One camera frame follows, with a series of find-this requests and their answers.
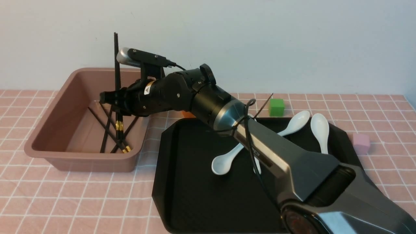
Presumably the white ceramic spoon lower left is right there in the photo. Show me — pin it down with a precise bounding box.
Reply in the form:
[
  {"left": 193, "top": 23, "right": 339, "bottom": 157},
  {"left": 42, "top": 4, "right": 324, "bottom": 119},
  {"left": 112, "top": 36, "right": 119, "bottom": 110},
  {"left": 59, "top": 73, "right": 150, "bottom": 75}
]
[{"left": 211, "top": 144, "right": 245, "bottom": 176}]

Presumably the pink cube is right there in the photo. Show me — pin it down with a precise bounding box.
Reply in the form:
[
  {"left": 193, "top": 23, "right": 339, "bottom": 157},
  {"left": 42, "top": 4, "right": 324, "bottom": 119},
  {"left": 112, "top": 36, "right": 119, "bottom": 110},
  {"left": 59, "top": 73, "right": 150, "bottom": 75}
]
[{"left": 352, "top": 133, "right": 371, "bottom": 155}]

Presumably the orange cube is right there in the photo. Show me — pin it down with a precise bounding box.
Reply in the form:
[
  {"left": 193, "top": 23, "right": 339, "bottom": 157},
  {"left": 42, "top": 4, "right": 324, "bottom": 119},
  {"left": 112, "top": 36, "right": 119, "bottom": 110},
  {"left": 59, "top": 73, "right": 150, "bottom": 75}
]
[{"left": 181, "top": 111, "right": 195, "bottom": 118}]

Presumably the pink checkered tablecloth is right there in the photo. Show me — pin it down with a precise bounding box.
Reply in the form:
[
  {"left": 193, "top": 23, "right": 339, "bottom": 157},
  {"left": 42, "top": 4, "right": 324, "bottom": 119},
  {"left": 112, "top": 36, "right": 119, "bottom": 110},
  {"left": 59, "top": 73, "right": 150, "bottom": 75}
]
[{"left": 0, "top": 89, "right": 416, "bottom": 234}]

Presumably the black plastic tray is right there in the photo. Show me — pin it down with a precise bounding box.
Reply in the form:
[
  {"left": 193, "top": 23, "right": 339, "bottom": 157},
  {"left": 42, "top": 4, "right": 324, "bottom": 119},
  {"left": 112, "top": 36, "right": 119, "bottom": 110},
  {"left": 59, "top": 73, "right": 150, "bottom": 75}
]
[{"left": 152, "top": 117, "right": 387, "bottom": 234}]

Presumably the black gold-banded chopstick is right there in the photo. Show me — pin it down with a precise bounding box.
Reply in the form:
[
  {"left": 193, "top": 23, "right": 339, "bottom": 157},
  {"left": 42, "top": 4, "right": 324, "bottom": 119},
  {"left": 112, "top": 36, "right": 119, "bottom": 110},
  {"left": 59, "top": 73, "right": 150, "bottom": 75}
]
[
  {"left": 114, "top": 58, "right": 124, "bottom": 141},
  {"left": 113, "top": 32, "right": 123, "bottom": 141}
]

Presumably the black chopstick on tray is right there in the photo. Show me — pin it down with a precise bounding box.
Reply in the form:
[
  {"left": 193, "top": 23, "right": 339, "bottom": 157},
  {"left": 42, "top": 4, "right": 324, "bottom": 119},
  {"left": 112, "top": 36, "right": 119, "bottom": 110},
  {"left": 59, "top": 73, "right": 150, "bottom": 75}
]
[{"left": 253, "top": 93, "right": 274, "bottom": 120}]

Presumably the black chopstick in bin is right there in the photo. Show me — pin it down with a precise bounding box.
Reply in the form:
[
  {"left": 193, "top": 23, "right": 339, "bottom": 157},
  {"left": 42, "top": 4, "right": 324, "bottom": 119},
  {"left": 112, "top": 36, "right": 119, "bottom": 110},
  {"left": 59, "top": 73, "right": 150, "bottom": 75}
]
[
  {"left": 87, "top": 107, "right": 129, "bottom": 153},
  {"left": 99, "top": 102, "right": 113, "bottom": 153},
  {"left": 110, "top": 117, "right": 139, "bottom": 153},
  {"left": 98, "top": 102, "right": 131, "bottom": 153}
]

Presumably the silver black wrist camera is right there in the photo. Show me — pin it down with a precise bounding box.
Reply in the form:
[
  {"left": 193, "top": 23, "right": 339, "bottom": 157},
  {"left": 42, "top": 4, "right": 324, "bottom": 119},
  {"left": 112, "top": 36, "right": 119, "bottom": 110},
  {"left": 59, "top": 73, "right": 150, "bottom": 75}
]
[{"left": 116, "top": 47, "right": 177, "bottom": 79}]

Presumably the white ceramic spoon upright left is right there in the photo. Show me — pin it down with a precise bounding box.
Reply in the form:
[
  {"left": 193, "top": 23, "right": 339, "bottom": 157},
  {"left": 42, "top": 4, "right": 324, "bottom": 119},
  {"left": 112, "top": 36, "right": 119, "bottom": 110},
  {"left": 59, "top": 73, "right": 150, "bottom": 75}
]
[{"left": 248, "top": 114, "right": 262, "bottom": 175}]

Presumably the white ceramic spoon middle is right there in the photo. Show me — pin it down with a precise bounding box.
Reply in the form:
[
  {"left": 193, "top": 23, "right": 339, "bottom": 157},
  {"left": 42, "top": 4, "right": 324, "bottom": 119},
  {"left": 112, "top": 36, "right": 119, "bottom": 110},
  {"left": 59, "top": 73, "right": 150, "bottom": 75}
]
[{"left": 277, "top": 110, "right": 311, "bottom": 137}]

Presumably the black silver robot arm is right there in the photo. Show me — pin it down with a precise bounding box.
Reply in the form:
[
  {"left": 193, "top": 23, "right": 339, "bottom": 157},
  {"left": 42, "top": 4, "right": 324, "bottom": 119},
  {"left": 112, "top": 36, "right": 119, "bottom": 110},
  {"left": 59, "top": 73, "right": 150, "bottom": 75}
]
[{"left": 99, "top": 64, "right": 416, "bottom": 234}]

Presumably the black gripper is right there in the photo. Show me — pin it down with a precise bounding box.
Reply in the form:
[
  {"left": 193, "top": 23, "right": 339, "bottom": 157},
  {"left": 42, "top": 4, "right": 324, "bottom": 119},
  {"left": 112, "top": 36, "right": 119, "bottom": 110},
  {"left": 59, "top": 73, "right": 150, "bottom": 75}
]
[{"left": 99, "top": 64, "right": 216, "bottom": 116}]

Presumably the green cube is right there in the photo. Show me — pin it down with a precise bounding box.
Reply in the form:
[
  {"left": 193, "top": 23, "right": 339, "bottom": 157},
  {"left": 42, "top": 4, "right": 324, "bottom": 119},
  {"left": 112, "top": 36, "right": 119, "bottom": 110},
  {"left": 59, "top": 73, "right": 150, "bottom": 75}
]
[{"left": 268, "top": 99, "right": 285, "bottom": 117}]

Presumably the brown plastic bin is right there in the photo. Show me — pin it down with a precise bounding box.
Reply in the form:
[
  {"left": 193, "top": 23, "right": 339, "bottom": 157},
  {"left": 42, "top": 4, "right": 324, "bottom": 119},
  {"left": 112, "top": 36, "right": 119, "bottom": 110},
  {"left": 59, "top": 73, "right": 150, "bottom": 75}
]
[{"left": 24, "top": 68, "right": 150, "bottom": 172}]

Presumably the black cable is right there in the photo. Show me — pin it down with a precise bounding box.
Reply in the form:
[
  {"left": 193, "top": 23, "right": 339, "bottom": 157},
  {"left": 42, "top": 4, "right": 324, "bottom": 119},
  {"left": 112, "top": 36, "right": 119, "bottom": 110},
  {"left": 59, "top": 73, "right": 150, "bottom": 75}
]
[{"left": 169, "top": 63, "right": 281, "bottom": 212}]

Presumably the white ceramic spoon right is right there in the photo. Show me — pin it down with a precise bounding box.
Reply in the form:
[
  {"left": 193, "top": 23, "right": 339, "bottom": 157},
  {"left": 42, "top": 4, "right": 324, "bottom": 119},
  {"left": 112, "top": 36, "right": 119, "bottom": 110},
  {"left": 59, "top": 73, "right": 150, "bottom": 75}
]
[{"left": 310, "top": 113, "right": 330, "bottom": 154}]

